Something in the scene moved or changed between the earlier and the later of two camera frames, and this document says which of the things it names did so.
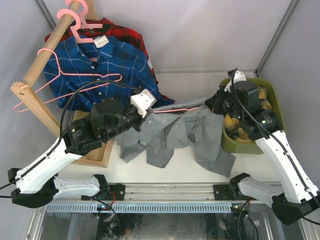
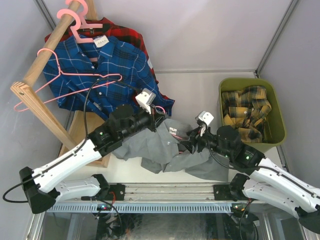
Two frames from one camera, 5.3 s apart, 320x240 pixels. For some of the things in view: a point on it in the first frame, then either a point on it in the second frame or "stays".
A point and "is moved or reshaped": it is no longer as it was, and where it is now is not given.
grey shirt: [187, 123] is moved or reshaped
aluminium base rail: [172, 193] stays
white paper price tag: [100, 41] stays
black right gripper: [215, 102] to [194, 137]
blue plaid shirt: [93, 69] stays
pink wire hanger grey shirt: [174, 110] to [175, 136]
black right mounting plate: [222, 192] stays
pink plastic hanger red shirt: [83, 23] stays
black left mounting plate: [119, 190] stays
